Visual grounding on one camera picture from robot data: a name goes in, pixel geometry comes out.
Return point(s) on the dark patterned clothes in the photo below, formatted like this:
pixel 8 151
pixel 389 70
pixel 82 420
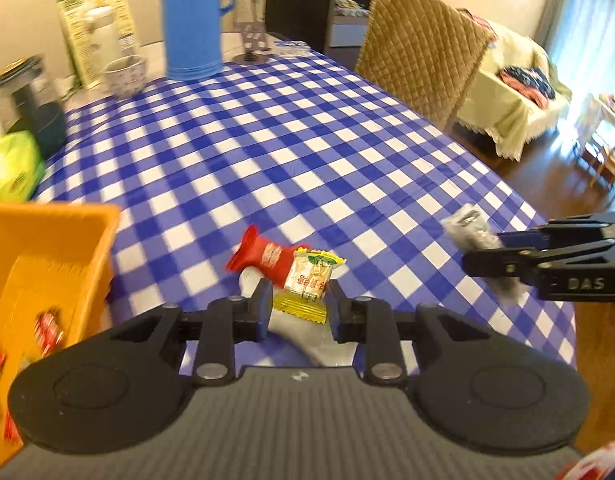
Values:
pixel 530 82

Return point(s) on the red pillow snack packet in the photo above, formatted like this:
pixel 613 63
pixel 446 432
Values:
pixel 261 256

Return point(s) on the chair with brown quilted cover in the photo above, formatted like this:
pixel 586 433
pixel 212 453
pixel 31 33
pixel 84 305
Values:
pixel 422 55

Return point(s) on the yellow green candy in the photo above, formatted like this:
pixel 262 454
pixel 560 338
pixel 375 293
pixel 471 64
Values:
pixel 310 287

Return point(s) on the dark glass jar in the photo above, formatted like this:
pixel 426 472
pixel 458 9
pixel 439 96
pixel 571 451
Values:
pixel 30 105

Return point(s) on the white patterned cup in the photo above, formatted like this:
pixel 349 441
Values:
pixel 125 76

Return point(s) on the silver foil pouch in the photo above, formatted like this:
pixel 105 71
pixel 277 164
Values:
pixel 312 342

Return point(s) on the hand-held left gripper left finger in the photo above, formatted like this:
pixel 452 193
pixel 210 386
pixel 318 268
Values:
pixel 263 312

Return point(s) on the metal phone stand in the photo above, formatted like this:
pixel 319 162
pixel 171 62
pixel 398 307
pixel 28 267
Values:
pixel 252 45

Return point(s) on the green printed box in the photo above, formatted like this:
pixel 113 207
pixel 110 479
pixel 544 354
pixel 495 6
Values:
pixel 95 30

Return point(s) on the clear grey snack pack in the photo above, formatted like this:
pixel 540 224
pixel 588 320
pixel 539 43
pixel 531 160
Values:
pixel 473 230

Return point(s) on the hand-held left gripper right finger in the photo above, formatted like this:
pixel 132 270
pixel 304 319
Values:
pixel 333 312

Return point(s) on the small red candy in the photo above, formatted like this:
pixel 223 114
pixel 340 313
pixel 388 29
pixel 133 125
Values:
pixel 10 432

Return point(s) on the green tissue pack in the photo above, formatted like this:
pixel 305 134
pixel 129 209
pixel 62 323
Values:
pixel 10 165

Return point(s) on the clear plastic packet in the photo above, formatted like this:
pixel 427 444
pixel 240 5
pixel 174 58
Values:
pixel 292 50

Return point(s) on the orange plastic tray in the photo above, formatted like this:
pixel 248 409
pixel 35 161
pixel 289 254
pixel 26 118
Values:
pixel 47 260

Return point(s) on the sofa with pale yellow cover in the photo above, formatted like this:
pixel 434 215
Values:
pixel 512 90

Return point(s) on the wooden chair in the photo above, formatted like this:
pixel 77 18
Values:
pixel 607 145

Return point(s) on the dark cabinet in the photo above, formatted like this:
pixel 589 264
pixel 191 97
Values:
pixel 300 2

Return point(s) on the dark red candy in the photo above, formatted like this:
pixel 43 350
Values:
pixel 48 332

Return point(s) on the blue white checkered tablecloth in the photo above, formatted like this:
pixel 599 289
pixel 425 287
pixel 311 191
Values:
pixel 267 140

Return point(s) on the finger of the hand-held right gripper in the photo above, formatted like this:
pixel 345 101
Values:
pixel 497 264
pixel 572 230

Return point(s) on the pale curtain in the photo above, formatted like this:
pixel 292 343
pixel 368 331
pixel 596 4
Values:
pixel 587 25

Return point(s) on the blue thermos jug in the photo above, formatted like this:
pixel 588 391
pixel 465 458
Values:
pixel 193 20

